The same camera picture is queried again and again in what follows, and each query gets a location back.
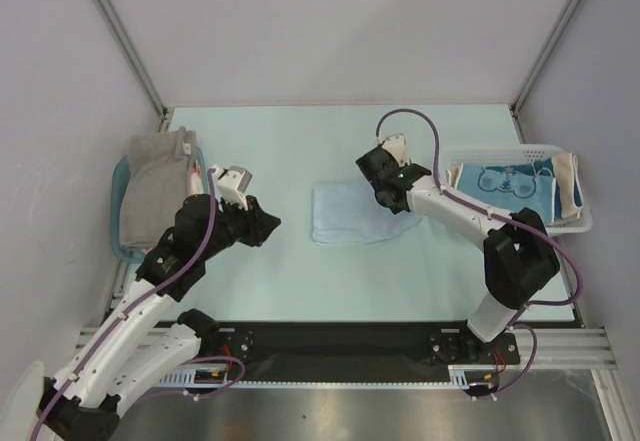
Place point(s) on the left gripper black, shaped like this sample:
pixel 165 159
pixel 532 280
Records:
pixel 259 224

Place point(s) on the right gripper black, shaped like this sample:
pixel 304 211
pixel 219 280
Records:
pixel 376 173

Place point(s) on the light blue towel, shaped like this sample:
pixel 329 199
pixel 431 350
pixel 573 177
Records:
pixel 346 213

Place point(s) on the teal beige Doraemon towel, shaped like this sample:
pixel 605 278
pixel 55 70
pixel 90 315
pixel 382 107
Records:
pixel 565 168

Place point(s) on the dark blue towel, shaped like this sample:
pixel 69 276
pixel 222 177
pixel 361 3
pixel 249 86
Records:
pixel 510 188

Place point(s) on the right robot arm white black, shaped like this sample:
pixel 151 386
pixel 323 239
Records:
pixel 518 257

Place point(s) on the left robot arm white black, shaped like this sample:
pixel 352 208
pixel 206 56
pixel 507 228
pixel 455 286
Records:
pixel 87 398

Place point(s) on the white plastic mesh basket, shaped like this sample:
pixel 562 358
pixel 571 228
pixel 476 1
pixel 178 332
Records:
pixel 500 156

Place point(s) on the grey pink folded towel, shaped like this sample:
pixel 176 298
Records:
pixel 164 171

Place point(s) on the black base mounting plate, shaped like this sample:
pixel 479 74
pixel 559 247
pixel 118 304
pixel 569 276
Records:
pixel 340 351

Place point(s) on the translucent teal tray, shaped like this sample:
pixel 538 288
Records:
pixel 120 179

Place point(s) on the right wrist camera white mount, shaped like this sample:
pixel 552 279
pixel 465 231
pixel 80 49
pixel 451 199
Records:
pixel 394 150

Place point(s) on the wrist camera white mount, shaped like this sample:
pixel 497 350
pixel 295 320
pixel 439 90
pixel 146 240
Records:
pixel 394 150
pixel 231 184

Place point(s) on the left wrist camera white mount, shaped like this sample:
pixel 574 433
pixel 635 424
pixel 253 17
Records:
pixel 231 184

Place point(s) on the white slotted cable duct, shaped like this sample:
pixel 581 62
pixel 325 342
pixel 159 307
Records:
pixel 440 376

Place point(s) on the aluminium extrusion rail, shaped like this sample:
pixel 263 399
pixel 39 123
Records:
pixel 556 348

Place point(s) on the left corner aluminium post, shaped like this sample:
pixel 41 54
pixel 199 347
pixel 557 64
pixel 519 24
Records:
pixel 117 28

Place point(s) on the corner aluminium post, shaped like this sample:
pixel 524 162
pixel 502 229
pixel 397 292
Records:
pixel 559 29
pixel 117 28

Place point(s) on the right corner aluminium post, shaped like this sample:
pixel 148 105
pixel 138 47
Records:
pixel 559 29

